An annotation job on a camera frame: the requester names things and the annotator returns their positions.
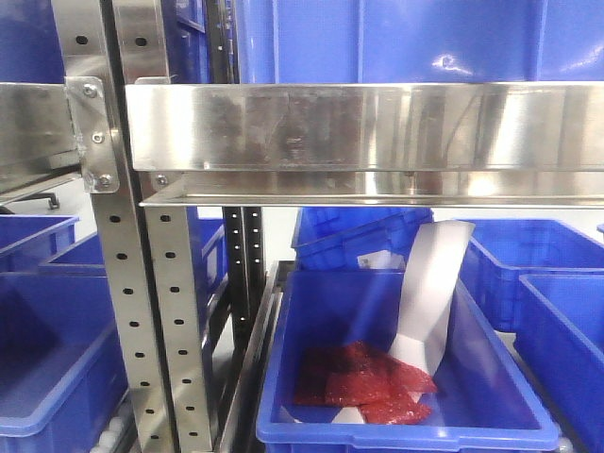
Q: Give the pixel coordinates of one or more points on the stainless steel shelf beam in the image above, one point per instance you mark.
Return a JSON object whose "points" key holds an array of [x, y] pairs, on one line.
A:
{"points": [[437, 144]]}

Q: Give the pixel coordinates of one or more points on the large blue bin upper shelf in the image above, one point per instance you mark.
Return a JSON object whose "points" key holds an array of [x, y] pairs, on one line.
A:
{"points": [[418, 41]]}

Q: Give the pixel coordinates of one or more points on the blue bin tilted behind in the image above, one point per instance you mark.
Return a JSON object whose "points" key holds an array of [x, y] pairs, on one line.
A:
{"points": [[331, 238]]}

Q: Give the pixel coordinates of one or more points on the black perforated rear upright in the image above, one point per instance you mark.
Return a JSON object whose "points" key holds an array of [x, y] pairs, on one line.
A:
{"points": [[243, 225]]}

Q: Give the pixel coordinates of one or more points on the white paper sheet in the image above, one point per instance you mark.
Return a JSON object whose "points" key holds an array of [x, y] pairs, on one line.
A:
{"points": [[403, 313]]}

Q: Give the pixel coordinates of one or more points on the stainless steel perforated upright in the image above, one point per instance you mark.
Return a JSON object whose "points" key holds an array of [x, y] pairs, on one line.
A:
{"points": [[109, 47]]}

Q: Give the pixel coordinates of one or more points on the red bubble wrap bag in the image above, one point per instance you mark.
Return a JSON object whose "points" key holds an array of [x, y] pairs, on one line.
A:
{"points": [[385, 390]]}

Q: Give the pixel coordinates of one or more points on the blue bin far right rear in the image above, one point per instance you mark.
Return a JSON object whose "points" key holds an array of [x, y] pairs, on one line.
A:
{"points": [[502, 250]]}

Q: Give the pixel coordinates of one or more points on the blue bin front centre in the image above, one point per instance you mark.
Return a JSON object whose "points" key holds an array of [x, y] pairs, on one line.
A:
{"points": [[483, 402]]}

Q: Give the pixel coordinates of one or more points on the blue bin left rear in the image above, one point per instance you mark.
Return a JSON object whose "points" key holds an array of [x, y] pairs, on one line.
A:
{"points": [[29, 240]]}

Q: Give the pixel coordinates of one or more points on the blue bin lower left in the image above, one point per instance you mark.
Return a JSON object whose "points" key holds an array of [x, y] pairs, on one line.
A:
{"points": [[62, 372]]}

